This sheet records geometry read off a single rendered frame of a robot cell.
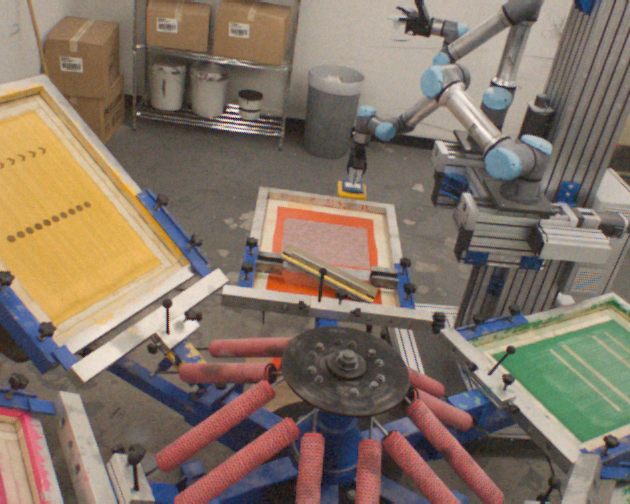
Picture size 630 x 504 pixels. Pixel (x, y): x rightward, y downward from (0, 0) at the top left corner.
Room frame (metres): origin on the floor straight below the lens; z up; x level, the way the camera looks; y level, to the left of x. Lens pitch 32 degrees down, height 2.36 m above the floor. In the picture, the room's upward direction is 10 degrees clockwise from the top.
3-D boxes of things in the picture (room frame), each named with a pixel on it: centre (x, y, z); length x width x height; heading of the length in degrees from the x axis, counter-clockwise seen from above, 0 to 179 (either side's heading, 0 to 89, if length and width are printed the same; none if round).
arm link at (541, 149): (2.40, -0.72, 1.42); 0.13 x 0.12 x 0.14; 133
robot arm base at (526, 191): (2.40, -0.73, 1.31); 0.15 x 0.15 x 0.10
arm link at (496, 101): (2.90, -0.65, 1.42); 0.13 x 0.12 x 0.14; 163
